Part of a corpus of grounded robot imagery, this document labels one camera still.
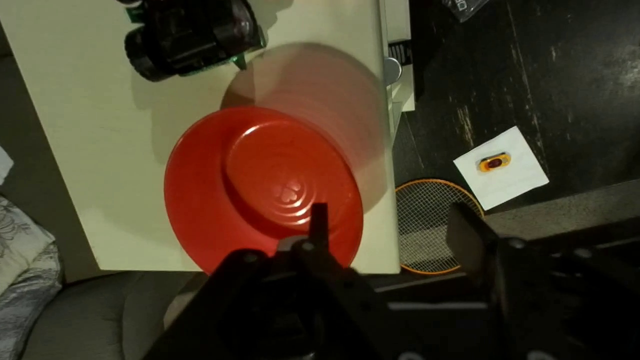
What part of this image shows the small orange toy car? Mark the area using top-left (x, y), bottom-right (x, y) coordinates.
top-left (478, 153), bottom-right (512, 173)

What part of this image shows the white appliance with silver knob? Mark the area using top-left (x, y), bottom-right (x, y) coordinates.
top-left (380, 0), bottom-right (417, 135)

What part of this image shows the red plastic bowl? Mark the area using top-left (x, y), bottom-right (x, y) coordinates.
top-left (164, 106), bottom-right (364, 275)

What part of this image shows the white paper sheet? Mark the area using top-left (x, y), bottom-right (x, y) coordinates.
top-left (453, 126), bottom-right (550, 211)

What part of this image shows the orange rimmed racket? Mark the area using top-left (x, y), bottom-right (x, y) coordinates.
top-left (395, 178), bottom-right (485, 275)

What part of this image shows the black toy vehicle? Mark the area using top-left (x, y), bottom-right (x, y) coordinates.
top-left (117, 0), bottom-right (267, 83)

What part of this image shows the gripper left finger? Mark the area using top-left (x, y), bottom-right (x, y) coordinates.
top-left (144, 202), bottom-right (401, 360)

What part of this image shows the grey floral cushion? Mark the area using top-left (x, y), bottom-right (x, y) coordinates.
top-left (0, 196), bottom-right (63, 360)

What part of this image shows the clear plastic packet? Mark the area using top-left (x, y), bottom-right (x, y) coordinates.
top-left (442, 0), bottom-right (491, 23)

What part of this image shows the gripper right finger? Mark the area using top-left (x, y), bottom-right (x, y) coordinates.
top-left (446, 202), bottom-right (640, 360)

